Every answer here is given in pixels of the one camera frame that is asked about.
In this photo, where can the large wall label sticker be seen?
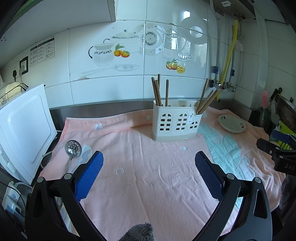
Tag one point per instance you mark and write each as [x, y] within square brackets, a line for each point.
[47, 49]

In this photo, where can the metal slotted spoon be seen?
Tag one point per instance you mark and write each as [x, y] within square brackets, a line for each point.
[73, 148]

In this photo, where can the metal wok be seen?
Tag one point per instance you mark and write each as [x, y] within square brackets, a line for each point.
[286, 111]

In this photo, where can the glass jar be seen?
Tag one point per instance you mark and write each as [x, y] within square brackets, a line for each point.
[263, 118]

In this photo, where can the white power strip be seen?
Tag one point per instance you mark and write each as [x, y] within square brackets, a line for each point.
[12, 199]

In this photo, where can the person's right forearm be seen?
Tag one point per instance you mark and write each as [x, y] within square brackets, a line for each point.
[285, 192]

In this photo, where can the white water heater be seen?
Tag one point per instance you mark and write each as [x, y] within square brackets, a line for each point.
[231, 5]

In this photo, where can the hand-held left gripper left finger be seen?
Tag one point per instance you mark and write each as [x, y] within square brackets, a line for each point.
[90, 176]

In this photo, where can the green plastic rack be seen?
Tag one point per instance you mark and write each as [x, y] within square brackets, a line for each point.
[284, 146]

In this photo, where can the white ceramic bowl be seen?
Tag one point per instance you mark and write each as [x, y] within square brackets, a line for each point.
[231, 124]

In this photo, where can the white plastic utensil holder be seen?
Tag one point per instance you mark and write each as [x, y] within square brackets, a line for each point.
[156, 129]

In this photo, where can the green wall cabinet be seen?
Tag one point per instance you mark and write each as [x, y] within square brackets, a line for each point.
[69, 14]

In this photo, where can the black wall plug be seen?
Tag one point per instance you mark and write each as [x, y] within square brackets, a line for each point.
[15, 74]

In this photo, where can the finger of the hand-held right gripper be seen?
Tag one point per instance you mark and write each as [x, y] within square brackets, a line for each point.
[266, 144]
[281, 136]

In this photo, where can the black wall socket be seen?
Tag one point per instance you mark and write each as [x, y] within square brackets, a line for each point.
[23, 64]

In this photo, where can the small wall label sticker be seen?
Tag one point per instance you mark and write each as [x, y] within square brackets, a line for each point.
[34, 55]

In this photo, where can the pink bottle brush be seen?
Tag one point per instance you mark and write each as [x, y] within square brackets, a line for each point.
[264, 98]

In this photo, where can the person's left forearm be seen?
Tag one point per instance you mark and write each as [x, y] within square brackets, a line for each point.
[138, 233]

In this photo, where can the metal pipe valve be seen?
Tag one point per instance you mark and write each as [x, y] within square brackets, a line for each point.
[215, 84]
[230, 87]

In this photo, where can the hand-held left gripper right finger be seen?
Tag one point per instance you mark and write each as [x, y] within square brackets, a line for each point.
[208, 178]

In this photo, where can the pink printed blanket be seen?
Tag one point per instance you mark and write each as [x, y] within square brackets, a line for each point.
[150, 173]

